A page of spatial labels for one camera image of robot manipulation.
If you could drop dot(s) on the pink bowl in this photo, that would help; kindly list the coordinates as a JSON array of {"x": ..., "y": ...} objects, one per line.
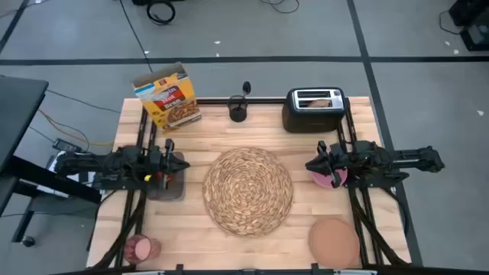
[{"x": 324, "y": 181}]

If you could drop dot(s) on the black desk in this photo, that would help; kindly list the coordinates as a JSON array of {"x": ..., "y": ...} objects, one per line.
[{"x": 19, "y": 114}]

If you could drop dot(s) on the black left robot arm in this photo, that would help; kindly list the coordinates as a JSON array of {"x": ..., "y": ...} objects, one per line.
[{"x": 95, "y": 162}]

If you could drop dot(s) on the black metal rig frame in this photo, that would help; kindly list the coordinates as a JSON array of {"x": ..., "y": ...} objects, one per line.
[{"x": 214, "y": 101}]

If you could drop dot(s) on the orange plate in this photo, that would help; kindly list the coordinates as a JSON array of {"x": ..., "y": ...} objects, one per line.
[{"x": 334, "y": 242}]

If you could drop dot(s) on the toast slice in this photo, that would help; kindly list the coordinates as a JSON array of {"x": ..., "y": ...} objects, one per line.
[{"x": 320, "y": 103}]

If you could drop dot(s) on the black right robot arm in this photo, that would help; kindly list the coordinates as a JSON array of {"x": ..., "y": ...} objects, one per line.
[{"x": 401, "y": 158}]

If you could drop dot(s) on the round woven placemat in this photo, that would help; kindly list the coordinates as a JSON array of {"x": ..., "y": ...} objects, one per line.
[{"x": 248, "y": 191}]

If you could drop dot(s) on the white paper sheet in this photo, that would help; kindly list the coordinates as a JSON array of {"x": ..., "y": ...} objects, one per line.
[{"x": 82, "y": 177}]

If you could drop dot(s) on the black spoon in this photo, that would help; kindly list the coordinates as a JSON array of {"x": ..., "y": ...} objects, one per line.
[{"x": 247, "y": 87}]

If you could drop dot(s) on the black two-slot toaster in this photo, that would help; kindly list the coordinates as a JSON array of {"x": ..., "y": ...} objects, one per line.
[{"x": 305, "y": 120}]

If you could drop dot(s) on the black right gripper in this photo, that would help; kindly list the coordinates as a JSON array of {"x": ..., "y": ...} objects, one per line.
[{"x": 334, "y": 160}]

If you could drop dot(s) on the black cup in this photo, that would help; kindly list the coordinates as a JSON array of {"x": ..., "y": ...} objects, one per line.
[{"x": 238, "y": 114}]

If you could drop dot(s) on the yellow raisin bran cereal box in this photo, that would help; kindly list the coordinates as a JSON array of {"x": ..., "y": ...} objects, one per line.
[{"x": 168, "y": 103}]

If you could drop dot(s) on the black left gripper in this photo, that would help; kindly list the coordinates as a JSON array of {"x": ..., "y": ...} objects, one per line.
[{"x": 158, "y": 160}]

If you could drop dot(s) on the black equipment box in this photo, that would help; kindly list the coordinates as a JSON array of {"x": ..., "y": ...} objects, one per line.
[
  {"x": 471, "y": 11},
  {"x": 477, "y": 38}
]

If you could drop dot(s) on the red glass tumbler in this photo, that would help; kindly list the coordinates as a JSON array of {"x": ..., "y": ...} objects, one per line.
[{"x": 142, "y": 249}]

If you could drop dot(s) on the black power adapter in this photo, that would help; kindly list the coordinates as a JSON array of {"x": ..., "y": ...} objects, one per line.
[{"x": 65, "y": 145}]

